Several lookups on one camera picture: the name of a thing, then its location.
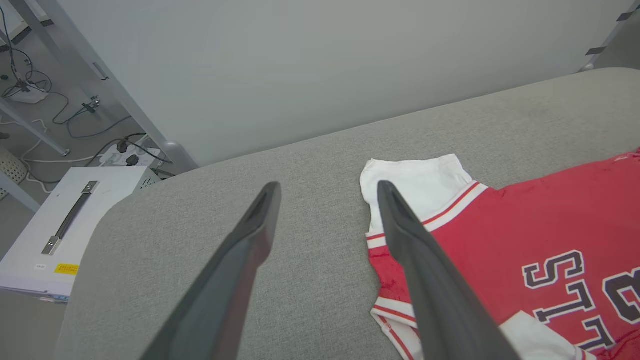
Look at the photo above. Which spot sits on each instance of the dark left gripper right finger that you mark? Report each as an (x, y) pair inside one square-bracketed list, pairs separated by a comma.
[(440, 310)]

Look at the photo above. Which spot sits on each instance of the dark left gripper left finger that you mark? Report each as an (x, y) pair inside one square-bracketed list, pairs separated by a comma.
[(225, 300)]

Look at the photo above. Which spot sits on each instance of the red white basketball jersey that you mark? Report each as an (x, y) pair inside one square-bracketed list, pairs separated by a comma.
[(500, 235)]

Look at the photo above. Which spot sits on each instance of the white equipment box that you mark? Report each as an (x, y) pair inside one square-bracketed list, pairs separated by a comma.
[(110, 200)]

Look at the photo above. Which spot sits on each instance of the yellow warning label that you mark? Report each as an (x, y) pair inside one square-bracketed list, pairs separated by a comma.
[(66, 269)]

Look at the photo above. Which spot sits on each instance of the white power strip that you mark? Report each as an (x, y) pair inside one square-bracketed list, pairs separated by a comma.
[(145, 155)]

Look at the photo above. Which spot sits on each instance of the grey metal table leg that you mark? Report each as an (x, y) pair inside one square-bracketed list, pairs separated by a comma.
[(20, 192), (35, 131)]

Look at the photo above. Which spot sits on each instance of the white woven basket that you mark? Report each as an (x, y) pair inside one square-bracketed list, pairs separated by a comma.
[(12, 170)]

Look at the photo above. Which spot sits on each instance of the white partition panel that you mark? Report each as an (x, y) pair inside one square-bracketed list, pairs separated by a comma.
[(325, 65)]

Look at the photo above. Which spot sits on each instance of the white power adapter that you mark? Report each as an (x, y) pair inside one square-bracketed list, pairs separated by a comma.
[(30, 96)]

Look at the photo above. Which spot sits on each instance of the grey metal partition post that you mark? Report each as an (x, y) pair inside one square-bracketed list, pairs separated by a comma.
[(175, 155)]

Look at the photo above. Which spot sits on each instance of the grey taped partition post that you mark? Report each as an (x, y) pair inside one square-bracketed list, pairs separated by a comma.
[(587, 66)]

